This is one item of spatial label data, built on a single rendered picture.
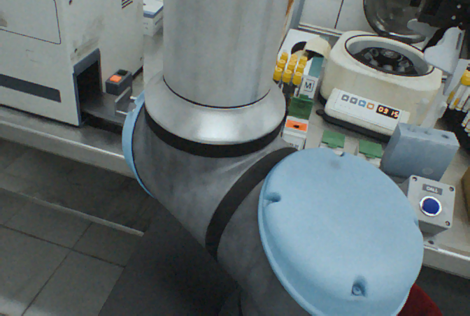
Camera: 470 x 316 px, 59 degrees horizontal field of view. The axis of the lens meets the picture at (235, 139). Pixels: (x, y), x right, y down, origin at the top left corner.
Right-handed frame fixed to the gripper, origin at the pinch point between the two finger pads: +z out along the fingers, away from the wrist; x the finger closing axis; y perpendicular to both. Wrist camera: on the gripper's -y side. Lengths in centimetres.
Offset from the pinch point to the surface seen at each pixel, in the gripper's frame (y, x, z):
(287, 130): 21.0, 3.1, 13.9
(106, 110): 54, 3, 17
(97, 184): 78, -39, 82
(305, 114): 18.1, -0.7, 12.4
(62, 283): 83, -15, 109
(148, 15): 59, -39, 16
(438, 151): -5.3, 2.3, 13.0
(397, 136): 1.9, 1.1, 12.4
